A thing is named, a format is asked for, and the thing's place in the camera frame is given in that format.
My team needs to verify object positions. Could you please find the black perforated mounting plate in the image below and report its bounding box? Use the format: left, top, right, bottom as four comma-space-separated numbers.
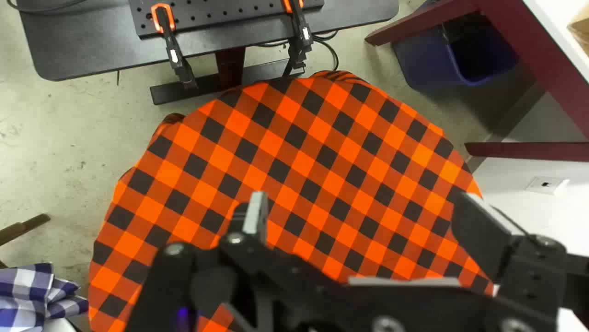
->
128, 0, 327, 41

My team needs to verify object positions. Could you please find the brown wooden stick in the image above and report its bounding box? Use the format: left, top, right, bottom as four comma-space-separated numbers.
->
0, 212, 54, 247

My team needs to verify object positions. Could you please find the orange black bar clamp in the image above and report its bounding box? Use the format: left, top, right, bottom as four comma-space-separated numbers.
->
281, 0, 317, 79
148, 2, 202, 92

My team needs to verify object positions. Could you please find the white desk with maroon frame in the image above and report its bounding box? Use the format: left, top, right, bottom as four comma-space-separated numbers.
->
365, 0, 589, 164

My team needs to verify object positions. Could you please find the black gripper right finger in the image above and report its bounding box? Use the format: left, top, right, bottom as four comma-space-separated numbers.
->
450, 190, 531, 280

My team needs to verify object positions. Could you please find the white wall outlet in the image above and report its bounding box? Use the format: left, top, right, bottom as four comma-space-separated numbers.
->
525, 175, 573, 197

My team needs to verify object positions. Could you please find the black power cable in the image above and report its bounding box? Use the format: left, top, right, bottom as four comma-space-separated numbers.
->
310, 31, 343, 77

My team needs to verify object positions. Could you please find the blue plastic bin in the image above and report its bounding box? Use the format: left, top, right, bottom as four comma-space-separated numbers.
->
393, 17, 522, 94

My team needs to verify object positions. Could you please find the blue white checkered cloth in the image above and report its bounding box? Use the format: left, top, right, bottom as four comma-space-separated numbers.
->
0, 262, 93, 332

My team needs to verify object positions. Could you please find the orange black checkered tablecloth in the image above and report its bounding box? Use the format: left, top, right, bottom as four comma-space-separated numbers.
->
87, 70, 498, 332

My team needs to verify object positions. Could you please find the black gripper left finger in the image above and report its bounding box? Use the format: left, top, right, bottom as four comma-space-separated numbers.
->
242, 190, 273, 243

